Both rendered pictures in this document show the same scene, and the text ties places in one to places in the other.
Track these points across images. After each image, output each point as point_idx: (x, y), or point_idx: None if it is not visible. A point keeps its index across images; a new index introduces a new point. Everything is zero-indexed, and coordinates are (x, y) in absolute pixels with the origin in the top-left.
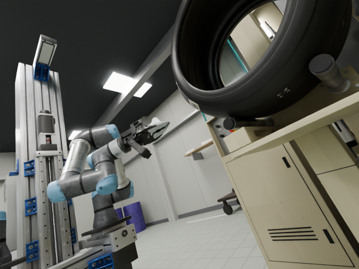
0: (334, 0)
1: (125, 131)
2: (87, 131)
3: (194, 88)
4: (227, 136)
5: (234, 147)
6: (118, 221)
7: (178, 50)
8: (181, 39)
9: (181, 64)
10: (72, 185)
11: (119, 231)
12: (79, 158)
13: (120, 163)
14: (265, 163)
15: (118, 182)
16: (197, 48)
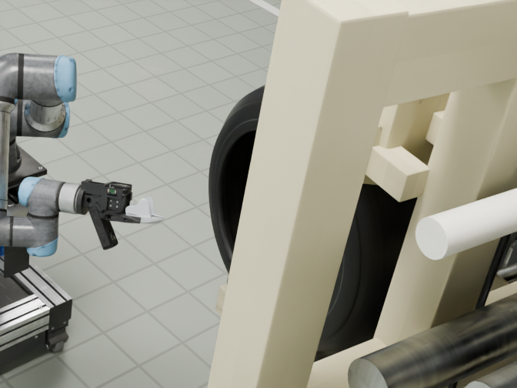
0: (332, 349)
1: (91, 183)
2: (14, 78)
3: (218, 220)
4: (223, 292)
5: (222, 307)
6: (23, 179)
7: (235, 143)
8: (250, 132)
9: (230, 158)
10: (0, 241)
11: (24, 211)
12: (2, 172)
13: (58, 107)
14: None
15: (42, 122)
16: None
